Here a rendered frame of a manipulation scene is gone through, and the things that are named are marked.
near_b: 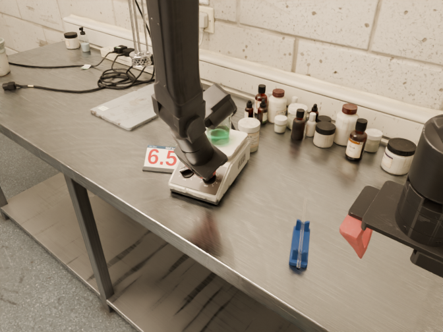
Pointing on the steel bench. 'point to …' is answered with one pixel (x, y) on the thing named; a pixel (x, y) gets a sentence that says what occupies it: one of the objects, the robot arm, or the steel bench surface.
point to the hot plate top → (236, 139)
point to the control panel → (194, 182)
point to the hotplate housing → (233, 168)
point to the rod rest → (298, 244)
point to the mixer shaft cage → (137, 57)
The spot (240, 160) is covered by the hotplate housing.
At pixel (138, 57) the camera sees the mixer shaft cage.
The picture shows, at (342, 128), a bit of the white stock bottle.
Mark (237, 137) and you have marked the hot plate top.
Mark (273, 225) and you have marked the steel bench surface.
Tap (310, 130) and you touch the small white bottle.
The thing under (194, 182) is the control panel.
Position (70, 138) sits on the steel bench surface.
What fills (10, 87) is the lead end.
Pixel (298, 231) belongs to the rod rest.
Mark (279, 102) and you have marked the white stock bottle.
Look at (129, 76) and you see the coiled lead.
